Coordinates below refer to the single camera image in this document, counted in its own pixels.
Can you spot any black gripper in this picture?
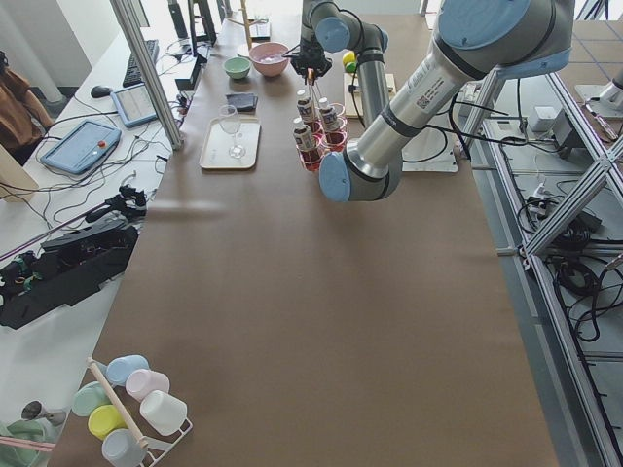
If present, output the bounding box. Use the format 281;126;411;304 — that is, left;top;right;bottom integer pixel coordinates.
291;41;332;77

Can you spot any tea bottle white cap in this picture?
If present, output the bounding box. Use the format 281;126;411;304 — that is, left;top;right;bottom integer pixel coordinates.
296;90;315;124

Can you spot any copper wire bottle basket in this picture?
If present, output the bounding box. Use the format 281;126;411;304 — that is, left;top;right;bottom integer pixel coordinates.
295;84;348;172

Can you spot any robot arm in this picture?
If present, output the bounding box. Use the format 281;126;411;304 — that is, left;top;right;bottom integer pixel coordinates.
292;1;574;202

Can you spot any yellow lemon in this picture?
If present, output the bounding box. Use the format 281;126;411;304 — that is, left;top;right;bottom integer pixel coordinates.
342;51;356;68

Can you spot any pink bowl with ice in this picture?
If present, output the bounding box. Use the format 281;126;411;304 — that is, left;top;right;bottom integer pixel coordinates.
249;42;289;77

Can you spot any wooden cutting board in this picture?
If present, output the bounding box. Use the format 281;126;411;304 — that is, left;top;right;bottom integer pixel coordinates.
343;73;396;119

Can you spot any green bowl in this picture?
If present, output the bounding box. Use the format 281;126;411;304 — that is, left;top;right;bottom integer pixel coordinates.
223;56;251;80

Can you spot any grey folded cloth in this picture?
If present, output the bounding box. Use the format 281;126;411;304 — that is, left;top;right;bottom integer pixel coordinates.
226;92;258;113

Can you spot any clear wine glass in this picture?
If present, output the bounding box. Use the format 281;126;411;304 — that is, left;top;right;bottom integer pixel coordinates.
218;104;245;159

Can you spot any cream rabbit tray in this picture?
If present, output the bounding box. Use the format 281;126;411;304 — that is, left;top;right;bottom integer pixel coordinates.
199;116;261;170

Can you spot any black keyboard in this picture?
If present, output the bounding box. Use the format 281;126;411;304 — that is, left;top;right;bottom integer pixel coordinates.
122;39;161;89

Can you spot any blue teach pendant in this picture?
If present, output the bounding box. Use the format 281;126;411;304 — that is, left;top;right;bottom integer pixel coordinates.
41;120;122;175
110;84;157;128

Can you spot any black computer mouse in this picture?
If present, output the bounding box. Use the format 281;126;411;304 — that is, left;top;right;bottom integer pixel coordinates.
91;86;112;98

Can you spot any white power strip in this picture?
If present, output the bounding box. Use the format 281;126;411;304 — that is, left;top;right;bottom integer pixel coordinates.
527;182;549;211

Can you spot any black equipment case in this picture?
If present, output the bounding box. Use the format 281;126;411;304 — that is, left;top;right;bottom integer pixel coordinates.
1;220;138;330

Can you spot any pink plastic cup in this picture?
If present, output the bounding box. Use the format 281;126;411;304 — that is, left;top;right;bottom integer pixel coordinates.
125;369;170;401

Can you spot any white plastic cup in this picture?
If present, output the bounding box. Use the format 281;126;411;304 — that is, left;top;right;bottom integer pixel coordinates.
139;390;188;436

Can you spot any green plastic cup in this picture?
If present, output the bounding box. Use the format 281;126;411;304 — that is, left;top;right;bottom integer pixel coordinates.
71;381;111;417

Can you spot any yellow plastic cup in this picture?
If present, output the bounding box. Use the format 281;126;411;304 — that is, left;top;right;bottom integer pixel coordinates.
88;404;127;441

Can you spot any grey blue plastic cup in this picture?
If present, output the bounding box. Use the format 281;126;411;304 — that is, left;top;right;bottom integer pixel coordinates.
101;428;147;467

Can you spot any aluminium frame post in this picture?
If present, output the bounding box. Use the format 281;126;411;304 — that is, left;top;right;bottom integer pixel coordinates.
110;0;183;151

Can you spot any wooden rack handle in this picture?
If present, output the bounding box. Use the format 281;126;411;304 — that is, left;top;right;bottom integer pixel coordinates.
87;357;148;448

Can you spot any white wire cup rack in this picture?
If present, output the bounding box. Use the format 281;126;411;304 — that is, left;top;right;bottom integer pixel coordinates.
87;357;194;467

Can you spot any aluminium frame rail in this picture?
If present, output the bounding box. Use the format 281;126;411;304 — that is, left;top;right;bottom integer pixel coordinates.
486;82;623;467

